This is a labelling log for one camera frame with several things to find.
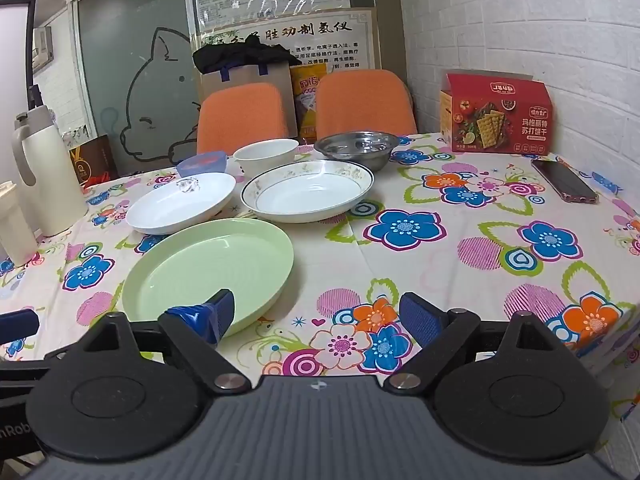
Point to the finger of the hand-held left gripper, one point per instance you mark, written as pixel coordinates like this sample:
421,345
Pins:
17,325

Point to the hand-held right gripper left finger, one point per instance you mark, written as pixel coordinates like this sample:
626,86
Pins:
224,310

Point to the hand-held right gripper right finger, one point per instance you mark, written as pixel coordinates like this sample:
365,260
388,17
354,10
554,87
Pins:
419,317

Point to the light green plate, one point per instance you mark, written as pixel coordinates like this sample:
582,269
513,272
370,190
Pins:
200,265

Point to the translucent blue plastic bowl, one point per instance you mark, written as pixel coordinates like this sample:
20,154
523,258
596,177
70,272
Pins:
200,167

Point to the floral tablecloth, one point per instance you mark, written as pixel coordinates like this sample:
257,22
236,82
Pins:
450,260

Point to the white plastic bottle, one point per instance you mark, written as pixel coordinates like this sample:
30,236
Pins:
15,230

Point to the plain white plate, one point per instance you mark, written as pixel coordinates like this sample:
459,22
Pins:
170,210

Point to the white plate with floral rim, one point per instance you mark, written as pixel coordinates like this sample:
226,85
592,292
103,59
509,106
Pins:
300,200

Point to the white thermos jug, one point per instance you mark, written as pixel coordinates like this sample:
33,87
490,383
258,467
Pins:
50,180

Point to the white ceramic bowl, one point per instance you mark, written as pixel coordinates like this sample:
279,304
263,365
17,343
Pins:
265,157

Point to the stainless steel bowl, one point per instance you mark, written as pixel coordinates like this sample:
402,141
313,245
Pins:
370,157

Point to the brown gift bag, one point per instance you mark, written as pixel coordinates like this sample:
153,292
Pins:
95,160

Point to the orange chair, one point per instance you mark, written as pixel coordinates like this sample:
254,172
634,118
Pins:
365,105
240,120

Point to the smartphone in dark case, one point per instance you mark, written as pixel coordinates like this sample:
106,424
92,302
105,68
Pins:
565,182

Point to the brown cardboard box on table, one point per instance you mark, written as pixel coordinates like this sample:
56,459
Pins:
495,115

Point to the yellow printed bag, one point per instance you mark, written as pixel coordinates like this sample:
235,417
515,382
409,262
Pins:
306,105

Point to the black cloth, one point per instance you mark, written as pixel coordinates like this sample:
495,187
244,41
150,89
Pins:
240,55

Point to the frosted glass door cat drawing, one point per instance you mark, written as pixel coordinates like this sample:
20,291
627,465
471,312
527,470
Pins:
130,60

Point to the black framed whiteboard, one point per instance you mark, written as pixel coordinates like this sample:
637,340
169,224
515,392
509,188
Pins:
15,50

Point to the framed calligraphy poster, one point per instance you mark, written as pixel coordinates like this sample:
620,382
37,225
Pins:
330,40

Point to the grey wall unit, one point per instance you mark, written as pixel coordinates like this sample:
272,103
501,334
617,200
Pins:
43,45

